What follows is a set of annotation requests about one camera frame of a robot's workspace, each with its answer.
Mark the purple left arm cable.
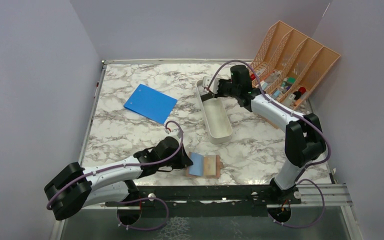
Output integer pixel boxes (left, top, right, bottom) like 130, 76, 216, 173
46, 120, 185, 211

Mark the blue folder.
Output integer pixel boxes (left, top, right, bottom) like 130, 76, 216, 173
123, 84, 178, 124

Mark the black mounting rail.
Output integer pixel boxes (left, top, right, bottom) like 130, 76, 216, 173
104, 185, 302, 216

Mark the tan leather card holder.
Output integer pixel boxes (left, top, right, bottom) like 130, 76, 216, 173
185, 152, 224, 179

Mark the green cap bottle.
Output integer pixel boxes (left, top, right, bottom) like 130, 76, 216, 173
282, 77, 296, 87

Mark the red cap bottle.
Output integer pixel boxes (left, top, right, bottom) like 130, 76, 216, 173
293, 86, 307, 100

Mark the white oblong plastic tray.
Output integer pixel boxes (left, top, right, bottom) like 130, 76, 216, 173
195, 77, 233, 145

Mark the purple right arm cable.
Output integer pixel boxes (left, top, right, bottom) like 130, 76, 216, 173
203, 59, 332, 229

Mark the orange desk organizer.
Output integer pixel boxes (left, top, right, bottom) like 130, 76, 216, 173
251, 20, 341, 111

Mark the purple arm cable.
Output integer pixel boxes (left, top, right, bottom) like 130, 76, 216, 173
46, 120, 185, 211
203, 59, 332, 229

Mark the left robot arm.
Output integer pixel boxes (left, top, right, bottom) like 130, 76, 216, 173
44, 136, 194, 221

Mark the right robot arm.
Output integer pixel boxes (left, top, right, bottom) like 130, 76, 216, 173
201, 64, 330, 204

